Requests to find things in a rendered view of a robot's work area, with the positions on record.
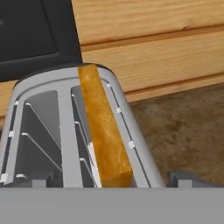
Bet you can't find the golden brown bread slice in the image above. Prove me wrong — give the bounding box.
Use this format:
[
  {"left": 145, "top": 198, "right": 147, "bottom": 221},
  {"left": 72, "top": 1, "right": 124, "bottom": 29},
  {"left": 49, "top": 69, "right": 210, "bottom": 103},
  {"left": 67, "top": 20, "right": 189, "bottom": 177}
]
[{"left": 77, "top": 63, "right": 134, "bottom": 188}]

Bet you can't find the grey two-slot toaster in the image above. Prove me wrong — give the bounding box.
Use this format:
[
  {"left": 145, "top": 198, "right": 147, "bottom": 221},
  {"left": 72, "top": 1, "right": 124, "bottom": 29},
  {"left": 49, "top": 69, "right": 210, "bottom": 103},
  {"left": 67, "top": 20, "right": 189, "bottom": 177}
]
[{"left": 0, "top": 62, "right": 166, "bottom": 188}]

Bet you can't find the black appliance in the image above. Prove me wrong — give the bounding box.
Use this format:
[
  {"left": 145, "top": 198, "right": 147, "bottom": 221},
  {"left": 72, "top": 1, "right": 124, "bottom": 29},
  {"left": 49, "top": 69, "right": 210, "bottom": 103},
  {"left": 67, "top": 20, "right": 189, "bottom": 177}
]
[{"left": 0, "top": 0, "right": 83, "bottom": 83}]

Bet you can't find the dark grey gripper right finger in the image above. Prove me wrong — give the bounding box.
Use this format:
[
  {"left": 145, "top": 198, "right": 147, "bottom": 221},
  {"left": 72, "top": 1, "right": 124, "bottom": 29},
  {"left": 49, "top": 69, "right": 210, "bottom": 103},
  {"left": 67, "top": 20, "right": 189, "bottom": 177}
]
[{"left": 166, "top": 171, "right": 224, "bottom": 188}]

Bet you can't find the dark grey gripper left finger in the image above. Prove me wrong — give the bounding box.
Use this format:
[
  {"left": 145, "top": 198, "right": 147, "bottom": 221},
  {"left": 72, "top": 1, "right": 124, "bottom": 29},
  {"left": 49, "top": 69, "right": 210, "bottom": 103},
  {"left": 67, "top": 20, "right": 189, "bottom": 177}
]
[{"left": 15, "top": 171, "right": 64, "bottom": 188}]

